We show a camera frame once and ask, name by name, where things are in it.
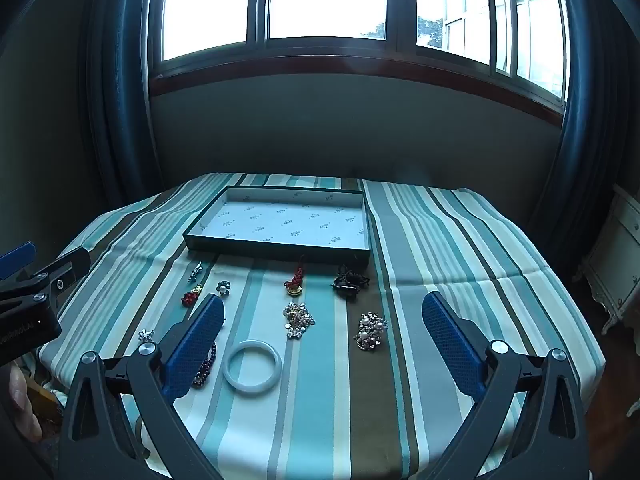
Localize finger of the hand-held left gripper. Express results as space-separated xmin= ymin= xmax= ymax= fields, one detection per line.
xmin=22 ymin=246 xmax=92 ymax=306
xmin=0 ymin=242 xmax=36 ymax=281

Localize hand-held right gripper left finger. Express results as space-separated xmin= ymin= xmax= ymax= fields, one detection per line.
xmin=59 ymin=294 xmax=226 ymax=480

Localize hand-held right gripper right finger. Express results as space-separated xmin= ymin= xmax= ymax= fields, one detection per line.
xmin=421 ymin=291 xmax=590 ymax=480

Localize dark red bead bracelet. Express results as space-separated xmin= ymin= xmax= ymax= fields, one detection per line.
xmin=192 ymin=342 xmax=218 ymax=388

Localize white jade bangle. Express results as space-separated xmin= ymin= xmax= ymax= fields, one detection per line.
xmin=223 ymin=340 xmax=283 ymax=397

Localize pearl cluster brooch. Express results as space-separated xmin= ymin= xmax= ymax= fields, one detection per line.
xmin=354 ymin=311 xmax=389 ymax=352

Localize gold filigree brooch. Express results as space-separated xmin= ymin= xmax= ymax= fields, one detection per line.
xmin=283 ymin=302 xmax=316 ymax=341

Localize red knot pendant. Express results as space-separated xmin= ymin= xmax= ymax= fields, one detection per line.
xmin=284 ymin=255 xmax=307 ymax=296

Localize dark green box tray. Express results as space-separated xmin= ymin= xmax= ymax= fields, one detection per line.
xmin=183 ymin=185 xmax=373 ymax=267

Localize person's left hand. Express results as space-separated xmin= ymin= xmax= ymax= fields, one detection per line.
xmin=7 ymin=362 xmax=43 ymax=443

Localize black hair clip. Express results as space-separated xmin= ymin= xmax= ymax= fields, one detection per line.
xmin=330 ymin=265 xmax=371 ymax=301

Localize striped teal tablecloth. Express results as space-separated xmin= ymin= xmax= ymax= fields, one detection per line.
xmin=37 ymin=172 xmax=607 ymax=480

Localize dark blue curtain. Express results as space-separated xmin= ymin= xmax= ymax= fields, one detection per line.
xmin=80 ymin=0 xmax=163 ymax=206
xmin=525 ymin=0 xmax=640 ymax=261

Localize white carved cabinet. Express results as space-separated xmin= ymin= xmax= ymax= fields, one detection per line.
xmin=572 ymin=182 xmax=640 ymax=418

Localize large window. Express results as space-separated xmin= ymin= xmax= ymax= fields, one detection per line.
xmin=147 ymin=0 xmax=571 ymax=126

